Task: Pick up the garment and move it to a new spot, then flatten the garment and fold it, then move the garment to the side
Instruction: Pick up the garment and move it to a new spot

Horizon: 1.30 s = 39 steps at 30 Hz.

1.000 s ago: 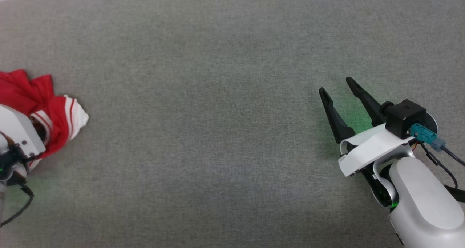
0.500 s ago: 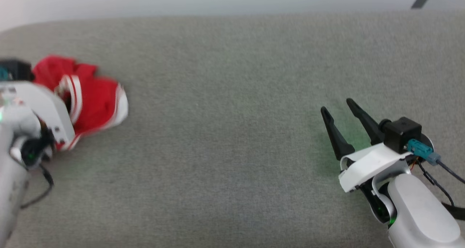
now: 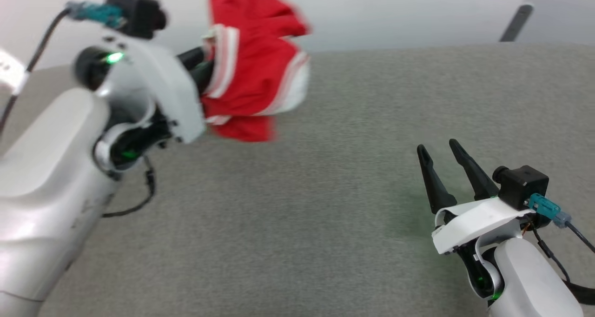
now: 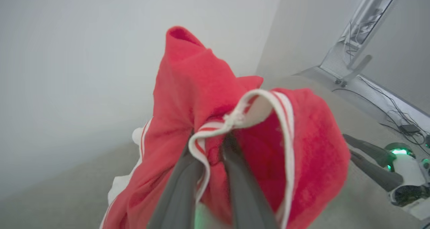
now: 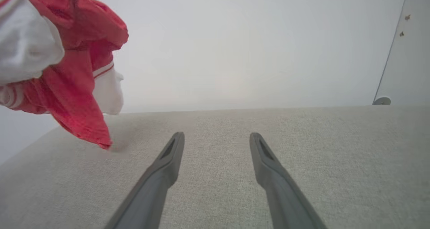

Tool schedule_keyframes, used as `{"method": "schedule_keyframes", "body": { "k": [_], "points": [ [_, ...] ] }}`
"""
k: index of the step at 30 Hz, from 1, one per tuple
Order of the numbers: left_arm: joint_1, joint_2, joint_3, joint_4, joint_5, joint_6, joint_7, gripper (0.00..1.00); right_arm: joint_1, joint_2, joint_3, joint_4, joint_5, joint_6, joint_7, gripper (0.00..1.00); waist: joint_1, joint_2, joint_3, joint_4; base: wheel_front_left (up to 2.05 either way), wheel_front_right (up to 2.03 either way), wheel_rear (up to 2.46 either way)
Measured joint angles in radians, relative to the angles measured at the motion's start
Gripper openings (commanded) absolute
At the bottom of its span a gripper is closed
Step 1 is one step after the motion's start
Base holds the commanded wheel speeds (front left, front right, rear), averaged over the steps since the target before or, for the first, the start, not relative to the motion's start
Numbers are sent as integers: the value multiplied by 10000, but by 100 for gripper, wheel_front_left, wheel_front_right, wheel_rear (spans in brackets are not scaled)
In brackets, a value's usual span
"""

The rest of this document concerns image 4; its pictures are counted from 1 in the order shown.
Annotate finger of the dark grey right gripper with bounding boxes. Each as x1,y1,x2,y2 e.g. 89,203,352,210
342,134,392,167
349,150,404,192

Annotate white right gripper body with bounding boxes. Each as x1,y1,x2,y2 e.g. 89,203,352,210
384,142,430,208

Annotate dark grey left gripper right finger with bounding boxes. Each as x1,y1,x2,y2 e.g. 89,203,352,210
221,133,280,229

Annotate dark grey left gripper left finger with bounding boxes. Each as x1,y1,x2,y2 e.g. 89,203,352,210
147,140,205,229

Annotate red and white T-shirt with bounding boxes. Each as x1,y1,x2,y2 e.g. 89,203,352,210
99,26,351,229

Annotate black power adapter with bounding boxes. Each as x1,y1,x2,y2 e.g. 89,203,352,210
399,124,421,134

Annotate grey fabric sofa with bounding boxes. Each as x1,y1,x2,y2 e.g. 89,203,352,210
0,74,430,229

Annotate black floor cable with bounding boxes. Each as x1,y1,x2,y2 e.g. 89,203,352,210
332,75,430,148

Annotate white desk frame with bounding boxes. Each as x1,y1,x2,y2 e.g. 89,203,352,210
318,0,403,88

